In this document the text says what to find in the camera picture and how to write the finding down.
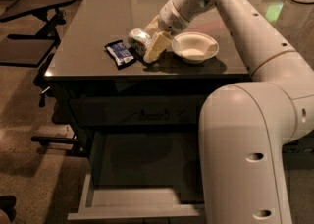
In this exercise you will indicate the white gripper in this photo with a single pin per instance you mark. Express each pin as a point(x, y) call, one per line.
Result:
point(172, 17)

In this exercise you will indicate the green white 7up can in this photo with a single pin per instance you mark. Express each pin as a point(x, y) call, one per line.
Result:
point(139, 40)

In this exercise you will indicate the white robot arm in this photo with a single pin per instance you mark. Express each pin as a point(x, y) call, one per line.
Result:
point(243, 127)

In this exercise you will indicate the closed grey top drawer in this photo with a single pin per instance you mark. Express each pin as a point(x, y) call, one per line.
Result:
point(125, 110)

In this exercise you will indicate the open grey middle drawer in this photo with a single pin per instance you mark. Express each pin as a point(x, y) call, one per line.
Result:
point(142, 179)

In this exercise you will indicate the white paper bowl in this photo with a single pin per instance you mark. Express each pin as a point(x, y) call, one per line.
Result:
point(195, 47)

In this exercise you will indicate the blue snack bag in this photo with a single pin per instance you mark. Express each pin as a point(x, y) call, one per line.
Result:
point(119, 53)

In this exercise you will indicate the black adjustable side stand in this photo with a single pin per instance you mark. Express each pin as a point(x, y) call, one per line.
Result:
point(31, 50)

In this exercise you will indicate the black drawer handle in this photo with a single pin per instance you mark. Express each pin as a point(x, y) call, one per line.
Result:
point(154, 116)

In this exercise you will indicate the grey desk cabinet frame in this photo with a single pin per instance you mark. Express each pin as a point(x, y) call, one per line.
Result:
point(67, 90)

